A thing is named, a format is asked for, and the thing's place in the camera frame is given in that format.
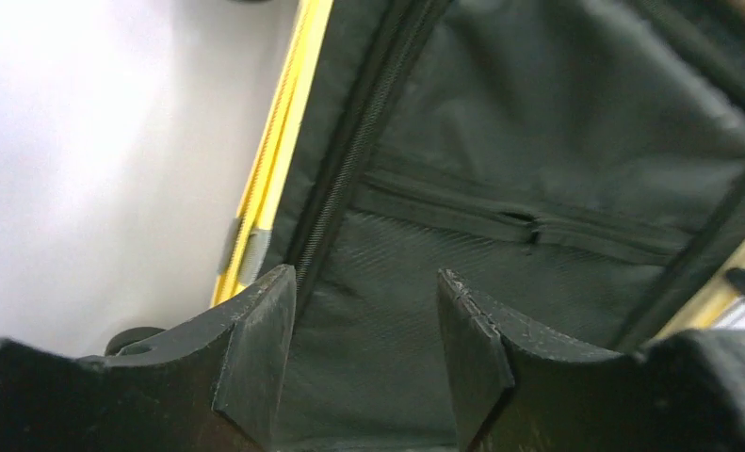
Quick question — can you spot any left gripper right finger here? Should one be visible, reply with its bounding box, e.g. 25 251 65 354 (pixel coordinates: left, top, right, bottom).
436 270 745 451

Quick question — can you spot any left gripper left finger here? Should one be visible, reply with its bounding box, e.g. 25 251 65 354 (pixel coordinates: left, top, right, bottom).
0 265 296 451

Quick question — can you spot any yellow hard-shell suitcase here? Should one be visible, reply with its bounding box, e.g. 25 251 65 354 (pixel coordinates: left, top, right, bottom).
104 0 745 452

